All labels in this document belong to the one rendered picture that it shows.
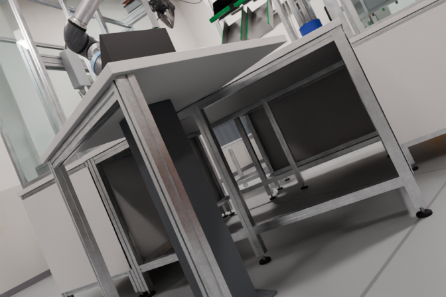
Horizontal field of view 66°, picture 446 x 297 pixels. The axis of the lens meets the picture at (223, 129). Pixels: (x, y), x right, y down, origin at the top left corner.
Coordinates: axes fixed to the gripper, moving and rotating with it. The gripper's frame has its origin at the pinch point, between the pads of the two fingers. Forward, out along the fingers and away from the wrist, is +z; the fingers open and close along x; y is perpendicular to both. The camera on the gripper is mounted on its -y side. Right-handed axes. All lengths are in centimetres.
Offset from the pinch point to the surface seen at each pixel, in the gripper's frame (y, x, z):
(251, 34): -15.0, 31.1, 19.4
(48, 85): 1, -87, -11
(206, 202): 42, 1, 82
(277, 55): 6, 41, 39
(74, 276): 4, -124, 99
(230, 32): -24.4, 19.6, 10.4
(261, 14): -23.6, 38.5, 10.5
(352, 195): 5, 45, 106
